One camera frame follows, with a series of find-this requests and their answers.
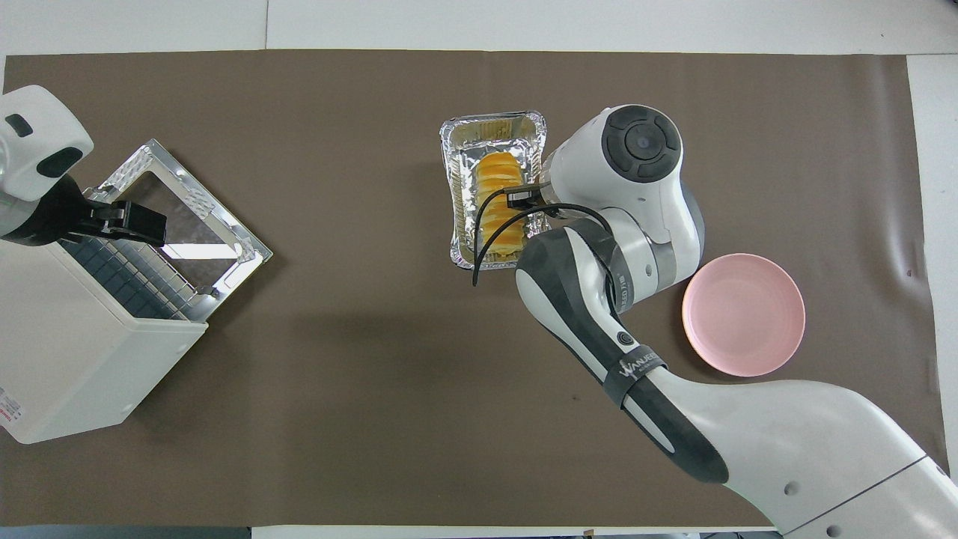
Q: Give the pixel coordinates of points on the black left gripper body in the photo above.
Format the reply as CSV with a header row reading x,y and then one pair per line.
x,y
45,217

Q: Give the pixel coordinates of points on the silver aluminium foil tray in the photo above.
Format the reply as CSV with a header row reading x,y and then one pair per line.
x,y
468,142

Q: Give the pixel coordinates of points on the pink round plate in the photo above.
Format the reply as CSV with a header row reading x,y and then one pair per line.
x,y
743,314

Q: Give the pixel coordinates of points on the brown table mat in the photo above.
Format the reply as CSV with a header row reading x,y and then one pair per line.
x,y
374,374

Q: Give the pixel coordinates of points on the yellow ridged bread loaf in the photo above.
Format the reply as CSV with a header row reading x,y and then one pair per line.
x,y
498,176

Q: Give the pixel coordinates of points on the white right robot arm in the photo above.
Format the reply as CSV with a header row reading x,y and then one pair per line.
x,y
748,427

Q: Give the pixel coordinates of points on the cream toaster oven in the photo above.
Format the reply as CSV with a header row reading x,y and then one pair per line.
x,y
82,359

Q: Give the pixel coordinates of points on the glass oven door, silver frame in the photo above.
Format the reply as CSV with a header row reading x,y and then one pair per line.
x,y
224,224

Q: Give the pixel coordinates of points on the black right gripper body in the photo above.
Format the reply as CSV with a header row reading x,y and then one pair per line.
x,y
522,198

